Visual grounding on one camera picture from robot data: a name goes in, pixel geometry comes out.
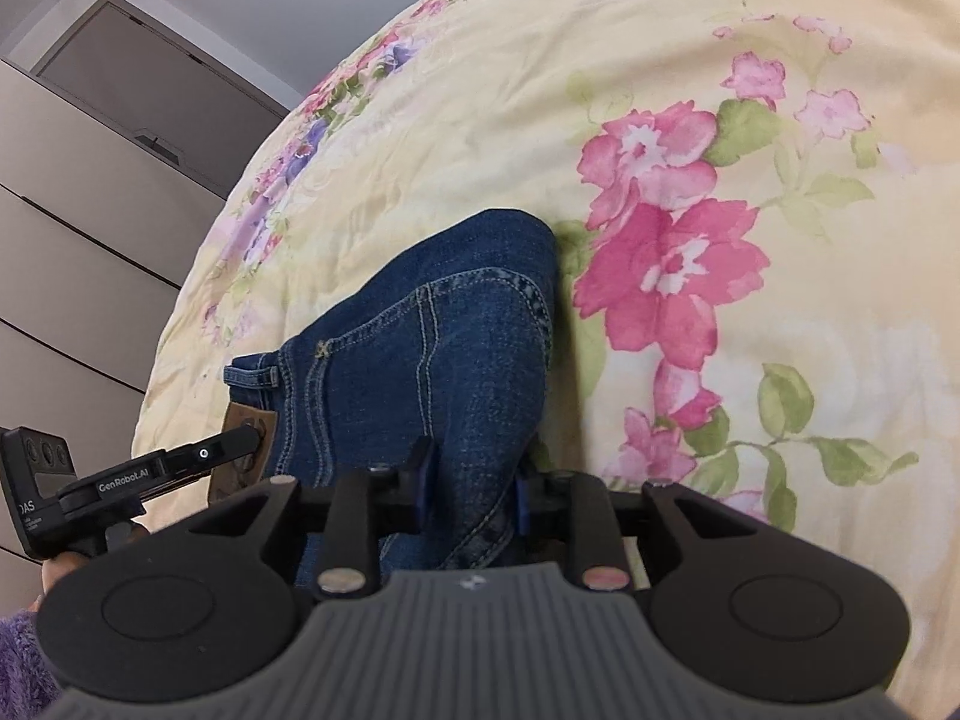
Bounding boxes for blue denim pants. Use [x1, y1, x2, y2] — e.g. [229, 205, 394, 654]
[208, 208, 560, 595]

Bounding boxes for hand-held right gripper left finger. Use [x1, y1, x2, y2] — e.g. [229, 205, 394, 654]
[187, 439, 437, 601]

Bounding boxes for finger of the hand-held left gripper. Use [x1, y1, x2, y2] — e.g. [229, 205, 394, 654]
[154, 426, 260, 492]

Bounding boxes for person's left forearm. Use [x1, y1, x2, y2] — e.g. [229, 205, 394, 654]
[0, 598, 62, 720]

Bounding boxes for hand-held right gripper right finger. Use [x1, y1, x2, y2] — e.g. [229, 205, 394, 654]
[514, 457, 760, 592]

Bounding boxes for grey wardrobe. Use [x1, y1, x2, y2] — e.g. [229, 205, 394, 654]
[0, 56, 227, 565]

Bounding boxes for grey door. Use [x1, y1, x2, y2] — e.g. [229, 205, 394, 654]
[30, 0, 292, 200]

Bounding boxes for person's left hand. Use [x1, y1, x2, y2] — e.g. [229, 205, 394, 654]
[41, 521, 151, 602]

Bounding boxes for yellow floral bedspread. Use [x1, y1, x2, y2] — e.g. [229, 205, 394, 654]
[131, 0, 960, 720]

